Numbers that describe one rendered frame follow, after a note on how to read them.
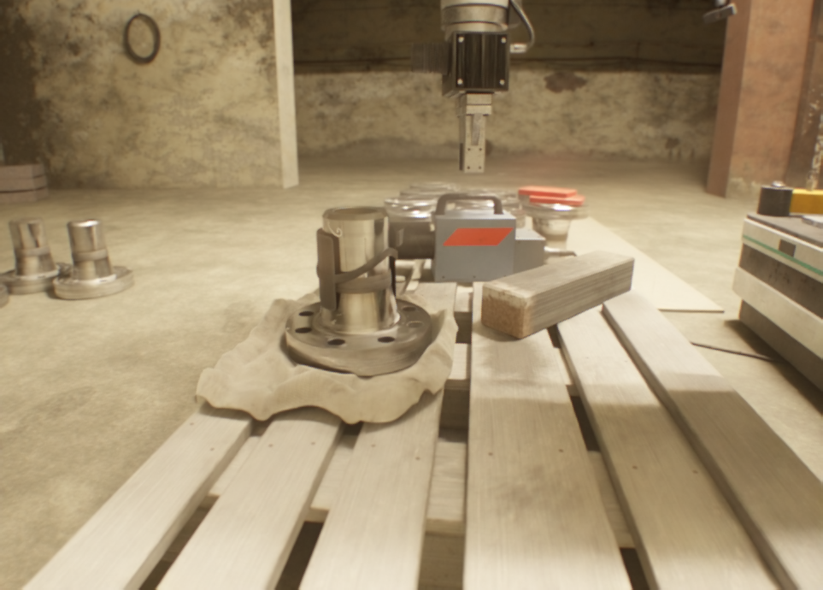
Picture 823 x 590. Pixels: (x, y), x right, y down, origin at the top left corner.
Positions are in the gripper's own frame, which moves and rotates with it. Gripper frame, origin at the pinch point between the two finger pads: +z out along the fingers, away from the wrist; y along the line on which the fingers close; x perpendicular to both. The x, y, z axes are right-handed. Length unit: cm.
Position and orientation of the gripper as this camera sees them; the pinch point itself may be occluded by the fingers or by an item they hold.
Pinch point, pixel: (470, 157)
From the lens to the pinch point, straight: 130.3
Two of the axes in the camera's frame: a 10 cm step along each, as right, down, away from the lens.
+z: 0.0, 9.6, 2.9
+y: -0.5, -2.9, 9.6
